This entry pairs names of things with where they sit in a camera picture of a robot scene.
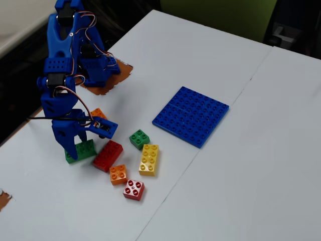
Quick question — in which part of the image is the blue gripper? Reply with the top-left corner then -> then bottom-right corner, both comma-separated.
51,108 -> 88,161

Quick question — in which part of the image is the green 2x4 block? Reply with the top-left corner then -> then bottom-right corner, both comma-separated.
64,139 -> 98,164

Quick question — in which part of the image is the red 2x4 block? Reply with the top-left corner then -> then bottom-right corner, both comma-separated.
92,140 -> 124,173

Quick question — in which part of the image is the orange 2x4 block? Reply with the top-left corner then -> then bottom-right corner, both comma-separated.
89,107 -> 108,121

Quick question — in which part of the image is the orange 2x2 block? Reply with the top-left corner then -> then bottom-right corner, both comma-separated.
109,164 -> 129,186

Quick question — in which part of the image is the green 2x2 block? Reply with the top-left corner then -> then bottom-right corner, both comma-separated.
129,129 -> 150,151

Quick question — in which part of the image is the red 2x2 block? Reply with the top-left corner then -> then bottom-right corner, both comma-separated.
122,179 -> 145,201

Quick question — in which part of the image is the yellow 2x4 block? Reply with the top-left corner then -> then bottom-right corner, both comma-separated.
138,144 -> 159,177

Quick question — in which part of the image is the white foam board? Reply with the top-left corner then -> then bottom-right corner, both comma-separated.
0,9 -> 273,241
136,46 -> 321,241

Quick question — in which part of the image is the blue 8x8 baseplate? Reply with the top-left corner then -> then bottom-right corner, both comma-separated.
151,86 -> 230,149

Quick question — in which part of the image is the white background table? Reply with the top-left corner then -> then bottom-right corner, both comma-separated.
0,0 -> 76,59

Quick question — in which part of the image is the green panel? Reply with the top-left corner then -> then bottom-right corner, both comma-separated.
160,0 -> 278,44

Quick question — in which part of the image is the black office chair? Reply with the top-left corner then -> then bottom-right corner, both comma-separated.
263,0 -> 321,60

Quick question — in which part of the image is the red white servo wire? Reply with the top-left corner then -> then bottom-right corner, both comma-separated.
52,85 -> 97,126

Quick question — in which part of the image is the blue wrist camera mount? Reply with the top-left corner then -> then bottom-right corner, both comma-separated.
85,116 -> 119,140

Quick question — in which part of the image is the black cable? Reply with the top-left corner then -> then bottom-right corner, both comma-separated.
26,115 -> 87,125

